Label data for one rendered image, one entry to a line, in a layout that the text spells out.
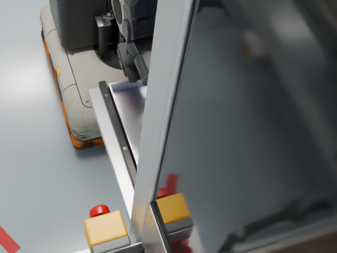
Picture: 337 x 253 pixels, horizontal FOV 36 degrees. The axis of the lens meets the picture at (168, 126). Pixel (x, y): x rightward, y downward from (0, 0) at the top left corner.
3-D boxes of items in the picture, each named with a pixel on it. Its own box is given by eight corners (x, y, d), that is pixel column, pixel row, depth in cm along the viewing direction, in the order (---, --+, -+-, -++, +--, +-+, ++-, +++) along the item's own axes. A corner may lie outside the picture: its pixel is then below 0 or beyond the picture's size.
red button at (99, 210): (113, 225, 102) (113, 218, 98) (93, 231, 101) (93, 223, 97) (107, 208, 103) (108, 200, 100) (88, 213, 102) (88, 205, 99)
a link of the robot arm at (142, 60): (162, 6, 107) (122, 15, 104) (181, 52, 103) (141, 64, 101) (156, 36, 118) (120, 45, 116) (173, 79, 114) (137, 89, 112)
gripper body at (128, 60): (129, 84, 120) (132, 69, 113) (116, 47, 123) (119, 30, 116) (155, 78, 122) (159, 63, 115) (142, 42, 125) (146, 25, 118)
